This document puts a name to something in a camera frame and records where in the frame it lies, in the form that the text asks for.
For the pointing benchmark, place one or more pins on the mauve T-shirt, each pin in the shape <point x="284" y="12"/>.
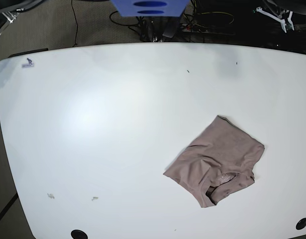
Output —
<point x="218" y="163"/>

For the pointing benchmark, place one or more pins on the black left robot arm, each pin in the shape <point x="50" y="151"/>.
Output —
<point x="297" y="6"/>

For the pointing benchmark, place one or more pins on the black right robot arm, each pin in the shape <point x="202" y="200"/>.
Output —
<point x="10" y="9"/>

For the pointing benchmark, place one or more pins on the black power strip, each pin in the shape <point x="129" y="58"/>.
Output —
<point x="195" y="28"/>

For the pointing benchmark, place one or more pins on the small purple logo sticker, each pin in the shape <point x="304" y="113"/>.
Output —
<point x="29" y="63"/>

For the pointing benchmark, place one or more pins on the blue plastic mount plate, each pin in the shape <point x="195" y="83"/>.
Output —
<point x="169" y="8"/>

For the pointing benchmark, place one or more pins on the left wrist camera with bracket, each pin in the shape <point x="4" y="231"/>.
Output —
<point x="284" y="18"/>

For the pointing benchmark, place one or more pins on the black table cable grommet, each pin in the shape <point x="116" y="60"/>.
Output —
<point x="301" y="224"/>

